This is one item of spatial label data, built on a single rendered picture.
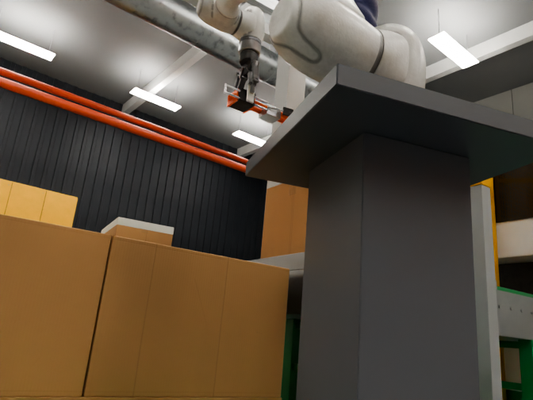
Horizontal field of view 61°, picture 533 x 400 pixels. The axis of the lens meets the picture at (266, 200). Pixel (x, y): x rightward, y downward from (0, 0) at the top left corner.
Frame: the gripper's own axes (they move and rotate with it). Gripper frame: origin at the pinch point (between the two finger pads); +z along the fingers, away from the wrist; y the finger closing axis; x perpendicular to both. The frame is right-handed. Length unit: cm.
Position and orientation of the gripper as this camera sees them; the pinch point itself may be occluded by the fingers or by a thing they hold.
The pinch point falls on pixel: (243, 100)
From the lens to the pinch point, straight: 181.7
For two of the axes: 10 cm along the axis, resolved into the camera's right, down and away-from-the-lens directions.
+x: -8.2, -2.3, -5.3
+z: -0.8, 9.6, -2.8
